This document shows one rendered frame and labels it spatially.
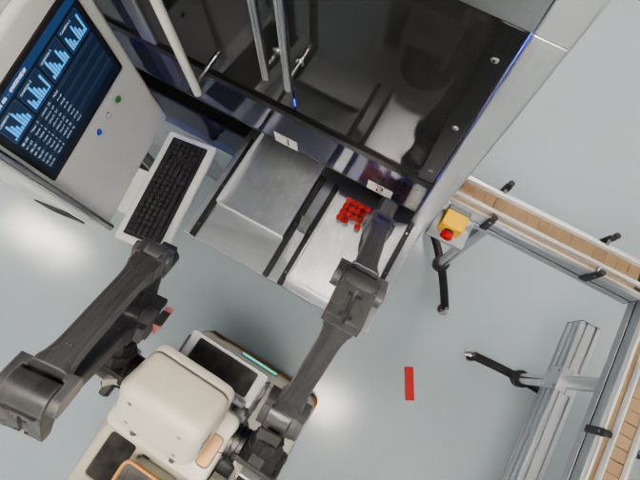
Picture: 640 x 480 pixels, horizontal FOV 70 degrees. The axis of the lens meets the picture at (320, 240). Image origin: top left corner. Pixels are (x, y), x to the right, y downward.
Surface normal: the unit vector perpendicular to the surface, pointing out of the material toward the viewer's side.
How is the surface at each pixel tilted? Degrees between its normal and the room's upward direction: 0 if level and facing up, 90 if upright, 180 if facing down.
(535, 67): 90
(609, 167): 0
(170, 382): 43
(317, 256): 0
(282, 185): 0
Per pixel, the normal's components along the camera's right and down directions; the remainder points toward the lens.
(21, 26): 0.93, 0.36
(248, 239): 0.00, -0.25
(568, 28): -0.49, 0.84
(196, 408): 0.35, -0.75
